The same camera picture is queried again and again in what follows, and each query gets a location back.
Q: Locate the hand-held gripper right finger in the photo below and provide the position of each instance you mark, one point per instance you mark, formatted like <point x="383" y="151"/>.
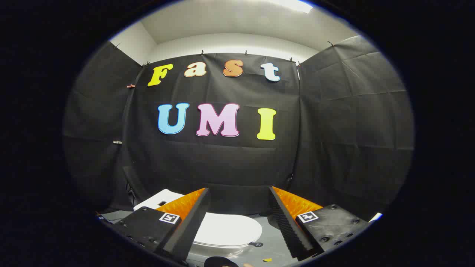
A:
<point x="285" y="226"/>

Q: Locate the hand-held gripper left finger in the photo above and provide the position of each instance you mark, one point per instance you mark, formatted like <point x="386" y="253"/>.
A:
<point x="193" y="222"/>

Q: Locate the white toilet lid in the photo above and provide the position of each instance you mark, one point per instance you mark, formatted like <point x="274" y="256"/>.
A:
<point x="230" y="230"/>

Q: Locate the white toilet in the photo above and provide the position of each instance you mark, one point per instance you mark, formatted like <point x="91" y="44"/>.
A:
<point x="156" y="200"/>

